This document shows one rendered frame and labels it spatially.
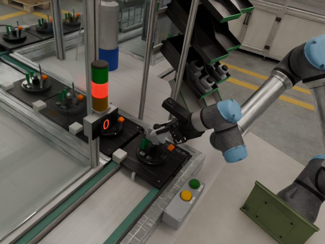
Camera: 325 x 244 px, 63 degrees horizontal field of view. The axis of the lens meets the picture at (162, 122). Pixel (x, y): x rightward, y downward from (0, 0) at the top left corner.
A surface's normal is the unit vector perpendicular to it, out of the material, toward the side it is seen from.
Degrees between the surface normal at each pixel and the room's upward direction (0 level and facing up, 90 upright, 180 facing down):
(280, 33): 90
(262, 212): 90
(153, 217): 0
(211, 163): 0
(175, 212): 0
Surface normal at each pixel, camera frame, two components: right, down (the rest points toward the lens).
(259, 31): -0.43, 0.51
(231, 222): 0.15, -0.77
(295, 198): -0.31, -0.66
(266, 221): -0.73, 0.33
